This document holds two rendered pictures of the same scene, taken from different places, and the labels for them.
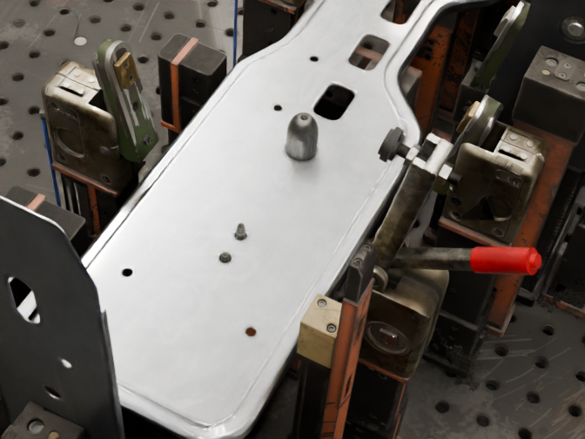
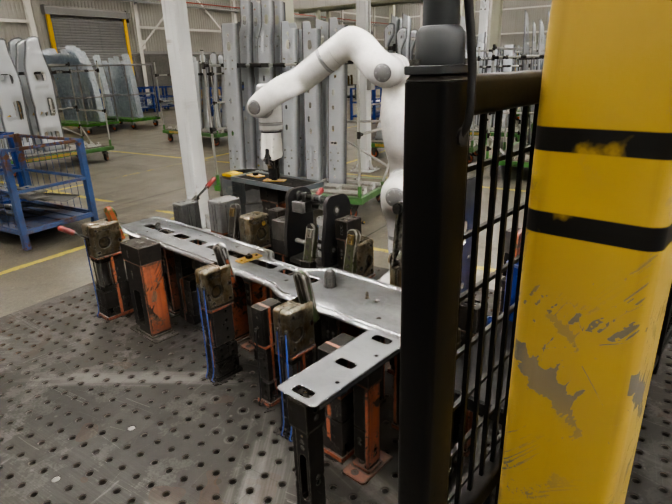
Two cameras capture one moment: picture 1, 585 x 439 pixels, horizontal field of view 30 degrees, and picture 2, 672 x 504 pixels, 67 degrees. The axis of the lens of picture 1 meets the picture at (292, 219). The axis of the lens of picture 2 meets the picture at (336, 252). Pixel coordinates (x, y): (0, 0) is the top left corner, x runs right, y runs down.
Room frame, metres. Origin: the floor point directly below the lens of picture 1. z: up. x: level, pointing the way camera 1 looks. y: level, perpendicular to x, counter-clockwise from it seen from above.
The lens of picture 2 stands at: (0.31, 1.19, 1.56)
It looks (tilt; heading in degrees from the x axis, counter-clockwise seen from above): 20 degrees down; 288
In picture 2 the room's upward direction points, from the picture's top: 2 degrees counter-clockwise
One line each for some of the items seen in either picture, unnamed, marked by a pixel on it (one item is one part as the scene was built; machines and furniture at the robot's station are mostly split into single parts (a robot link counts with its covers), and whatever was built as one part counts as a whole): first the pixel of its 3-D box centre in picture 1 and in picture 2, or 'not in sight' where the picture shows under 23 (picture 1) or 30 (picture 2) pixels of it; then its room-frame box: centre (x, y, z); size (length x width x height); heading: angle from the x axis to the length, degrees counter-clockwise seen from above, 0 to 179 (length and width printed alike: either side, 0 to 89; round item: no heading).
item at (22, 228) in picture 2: not in sight; (21, 187); (5.02, -2.73, 0.47); 1.20 x 0.80 x 0.95; 167
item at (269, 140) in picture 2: not in sight; (272, 143); (1.12, -0.53, 1.30); 0.10 x 0.07 x 0.11; 92
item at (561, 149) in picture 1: (519, 208); (349, 281); (0.75, -0.25, 0.91); 0.07 x 0.05 x 0.42; 67
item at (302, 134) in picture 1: (302, 138); (330, 279); (0.73, 0.00, 1.02); 0.03 x 0.03 x 0.07
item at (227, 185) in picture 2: not in sight; (237, 229); (1.36, -0.64, 0.92); 0.08 x 0.08 x 0.44; 67
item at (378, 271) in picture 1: (370, 275); not in sight; (0.54, -0.07, 1.06); 0.03 x 0.01 x 0.03; 67
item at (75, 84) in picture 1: (103, 193); (295, 368); (0.75, 0.21, 0.87); 0.12 x 0.09 x 0.35; 67
